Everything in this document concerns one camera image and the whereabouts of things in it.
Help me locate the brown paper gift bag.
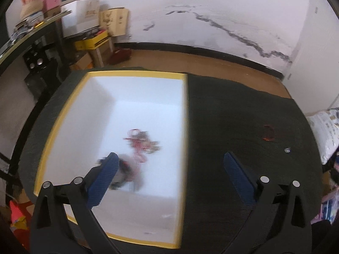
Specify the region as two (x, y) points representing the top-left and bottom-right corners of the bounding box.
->
(99, 7), (129, 37)

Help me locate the white printed pillow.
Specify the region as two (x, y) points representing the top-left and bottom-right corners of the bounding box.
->
(306, 108), (338, 164)

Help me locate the black speaker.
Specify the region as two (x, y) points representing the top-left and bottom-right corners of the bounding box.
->
(23, 47), (49, 73)

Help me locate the yellow black flat box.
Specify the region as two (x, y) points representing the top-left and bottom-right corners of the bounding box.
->
(74, 30), (109, 51)

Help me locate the red orange bag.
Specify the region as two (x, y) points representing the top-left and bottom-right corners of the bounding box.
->
(9, 201), (33, 251)

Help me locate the yellow white open box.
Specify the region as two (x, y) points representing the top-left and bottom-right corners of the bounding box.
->
(34, 70), (187, 249)

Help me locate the gold black wristwatch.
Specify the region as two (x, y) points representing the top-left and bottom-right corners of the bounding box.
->
(109, 154), (144, 192)

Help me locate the red bead bracelet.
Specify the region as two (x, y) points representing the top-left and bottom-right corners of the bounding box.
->
(263, 124), (276, 142)

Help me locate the brown cardboard box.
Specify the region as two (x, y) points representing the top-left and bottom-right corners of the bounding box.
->
(70, 39), (114, 70)

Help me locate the white paper gift bag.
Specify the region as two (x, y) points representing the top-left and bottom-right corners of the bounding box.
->
(61, 0), (100, 37)

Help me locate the black patterned table mat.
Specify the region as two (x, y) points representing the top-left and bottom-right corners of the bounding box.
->
(19, 69), (322, 253)

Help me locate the pink printed bedding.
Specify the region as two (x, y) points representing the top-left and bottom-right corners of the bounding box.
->
(311, 150), (339, 225)

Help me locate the red string charm bracelet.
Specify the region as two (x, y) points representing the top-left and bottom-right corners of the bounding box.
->
(123, 128), (162, 164)

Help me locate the black desk with shelf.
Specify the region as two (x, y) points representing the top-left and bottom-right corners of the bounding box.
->
(1, 10), (72, 182)

